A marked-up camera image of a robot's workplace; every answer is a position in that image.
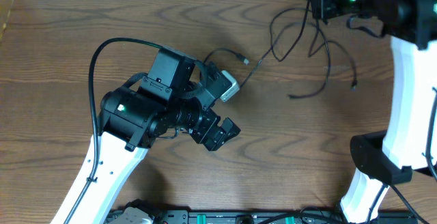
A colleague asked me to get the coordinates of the thick black USB cable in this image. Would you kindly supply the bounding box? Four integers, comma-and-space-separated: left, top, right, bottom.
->
288, 0, 358, 100

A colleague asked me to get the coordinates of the thin black USB cable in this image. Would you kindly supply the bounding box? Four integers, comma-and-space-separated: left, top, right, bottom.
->
203, 7, 311, 90

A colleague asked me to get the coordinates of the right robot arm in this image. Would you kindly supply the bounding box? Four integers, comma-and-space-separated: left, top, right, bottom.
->
307, 0, 436, 223

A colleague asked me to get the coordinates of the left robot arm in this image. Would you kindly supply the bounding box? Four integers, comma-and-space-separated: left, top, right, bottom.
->
53, 47, 240, 223

